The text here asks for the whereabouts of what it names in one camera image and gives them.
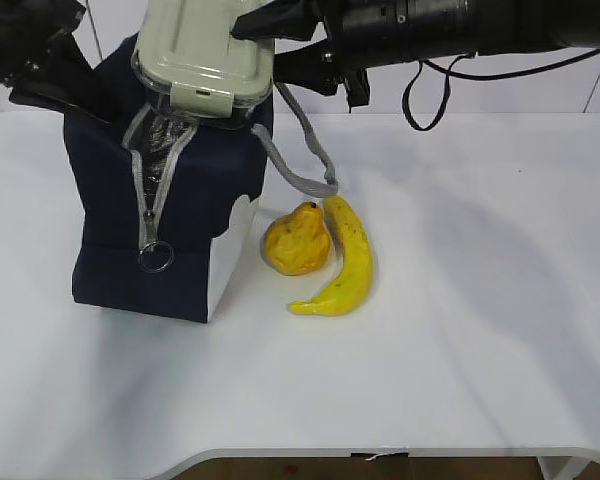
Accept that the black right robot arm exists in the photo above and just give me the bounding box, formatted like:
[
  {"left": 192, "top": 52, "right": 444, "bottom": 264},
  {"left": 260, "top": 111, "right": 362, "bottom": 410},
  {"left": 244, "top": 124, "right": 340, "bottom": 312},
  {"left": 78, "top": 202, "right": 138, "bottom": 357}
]
[{"left": 231, "top": 0, "right": 600, "bottom": 108}]

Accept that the yellow banana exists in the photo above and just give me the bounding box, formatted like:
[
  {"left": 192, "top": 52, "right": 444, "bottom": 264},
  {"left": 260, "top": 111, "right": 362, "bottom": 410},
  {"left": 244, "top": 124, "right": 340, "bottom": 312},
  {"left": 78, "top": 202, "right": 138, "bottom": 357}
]
[{"left": 289, "top": 196, "right": 374, "bottom": 317}]

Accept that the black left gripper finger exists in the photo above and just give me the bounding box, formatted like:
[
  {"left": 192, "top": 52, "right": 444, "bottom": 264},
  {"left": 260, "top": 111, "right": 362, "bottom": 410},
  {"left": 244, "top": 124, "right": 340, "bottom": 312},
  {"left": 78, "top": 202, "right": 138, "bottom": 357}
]
[{"left": 9, "top": 34, "right": 120, "bottom": 123}]

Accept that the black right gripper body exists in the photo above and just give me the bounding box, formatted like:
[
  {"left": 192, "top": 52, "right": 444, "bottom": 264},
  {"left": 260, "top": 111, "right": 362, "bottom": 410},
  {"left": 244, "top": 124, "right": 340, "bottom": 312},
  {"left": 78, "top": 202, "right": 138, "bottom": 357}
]
[{"left": 312, "top": 0, "right": 410, "bottom": 108}]

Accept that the white table leg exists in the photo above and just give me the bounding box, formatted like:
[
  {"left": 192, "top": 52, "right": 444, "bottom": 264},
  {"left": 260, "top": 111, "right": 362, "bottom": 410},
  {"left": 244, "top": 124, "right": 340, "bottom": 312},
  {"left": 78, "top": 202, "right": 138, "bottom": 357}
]
[{"left": 537, "top": 456, "right": 591, "bottom": 480}]

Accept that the navy insulated lunch bag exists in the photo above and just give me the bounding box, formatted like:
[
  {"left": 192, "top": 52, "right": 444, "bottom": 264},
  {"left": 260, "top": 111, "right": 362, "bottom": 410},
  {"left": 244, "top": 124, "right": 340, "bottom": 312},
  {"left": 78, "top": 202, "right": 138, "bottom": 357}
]
[{"left": 62, "top": 34, "right": 340, "bottom": 324}]

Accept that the yellow pear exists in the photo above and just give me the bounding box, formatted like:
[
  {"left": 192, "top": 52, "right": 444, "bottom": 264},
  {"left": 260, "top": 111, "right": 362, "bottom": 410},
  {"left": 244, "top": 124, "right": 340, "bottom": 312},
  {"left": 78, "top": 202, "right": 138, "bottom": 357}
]
[{"left": 263, "top": 202, "right": 332, "bottom": 276}]

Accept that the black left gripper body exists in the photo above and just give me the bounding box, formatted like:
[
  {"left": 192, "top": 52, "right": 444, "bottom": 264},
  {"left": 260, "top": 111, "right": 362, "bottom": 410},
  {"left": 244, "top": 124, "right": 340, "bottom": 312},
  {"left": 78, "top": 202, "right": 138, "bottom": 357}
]
[{"left": 0, "top": 1, "right": 86, "bottom": 89}]

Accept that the green lidded glass container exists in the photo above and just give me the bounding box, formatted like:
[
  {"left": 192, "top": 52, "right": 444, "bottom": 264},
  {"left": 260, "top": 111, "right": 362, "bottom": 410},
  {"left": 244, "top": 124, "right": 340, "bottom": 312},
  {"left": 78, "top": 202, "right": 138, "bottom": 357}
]
[{"left": 131, "top": 0, "right": 275, "bottom": 130}]

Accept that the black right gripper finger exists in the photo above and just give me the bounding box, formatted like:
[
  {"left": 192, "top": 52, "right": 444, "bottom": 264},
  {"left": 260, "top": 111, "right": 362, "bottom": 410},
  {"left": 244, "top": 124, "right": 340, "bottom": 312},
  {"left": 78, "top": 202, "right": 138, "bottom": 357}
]
[
  {"left": 231, "top": 0, "right": 322, "bottom": 40},
  {"left": 273, "top": 42, "right": 343, "bottom": 95}
]

